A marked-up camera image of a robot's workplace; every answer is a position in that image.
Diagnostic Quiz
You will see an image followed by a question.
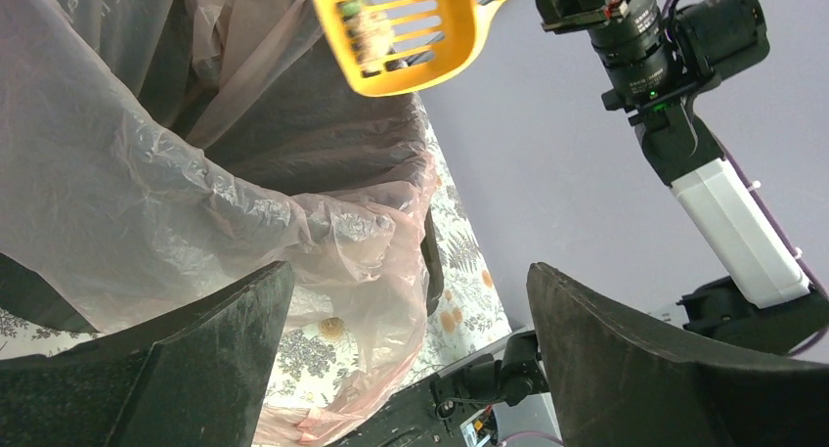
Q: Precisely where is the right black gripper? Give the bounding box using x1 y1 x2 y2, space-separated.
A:
534 0 676 111

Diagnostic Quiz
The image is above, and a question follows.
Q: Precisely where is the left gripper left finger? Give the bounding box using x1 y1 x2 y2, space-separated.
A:
1 262 294 446

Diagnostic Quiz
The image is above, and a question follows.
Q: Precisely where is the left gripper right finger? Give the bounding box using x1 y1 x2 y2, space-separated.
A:
526 262 828 446

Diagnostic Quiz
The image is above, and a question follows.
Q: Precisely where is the yellow litter scoop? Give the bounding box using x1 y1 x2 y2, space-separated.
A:
313 0 507 98

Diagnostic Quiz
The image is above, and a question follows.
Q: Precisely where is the trash bin with plastic liner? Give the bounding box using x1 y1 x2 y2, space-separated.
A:
1 0 437 446

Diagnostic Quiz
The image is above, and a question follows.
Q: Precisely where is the beige litter clump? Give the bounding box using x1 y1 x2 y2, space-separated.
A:
338 0 395 76

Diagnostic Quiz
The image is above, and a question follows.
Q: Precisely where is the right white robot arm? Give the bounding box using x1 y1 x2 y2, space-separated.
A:
535 0 828 357

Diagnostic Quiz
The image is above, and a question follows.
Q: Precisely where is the floral floor mat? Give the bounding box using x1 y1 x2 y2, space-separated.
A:
1 92 507 446

